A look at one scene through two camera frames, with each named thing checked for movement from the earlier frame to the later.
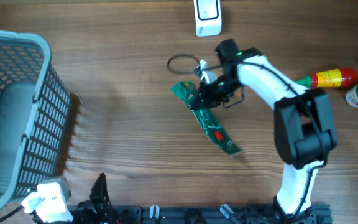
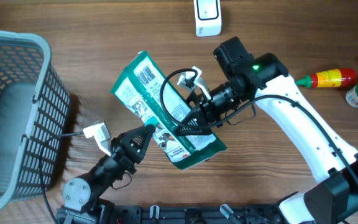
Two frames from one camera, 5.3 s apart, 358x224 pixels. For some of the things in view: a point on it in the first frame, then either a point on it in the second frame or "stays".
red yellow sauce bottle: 342,78 stays
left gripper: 99,197 -> 127,152
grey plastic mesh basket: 25,108 stays
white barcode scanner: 207,17 stays
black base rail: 194,214 stays
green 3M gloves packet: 187,91 -> 158,100
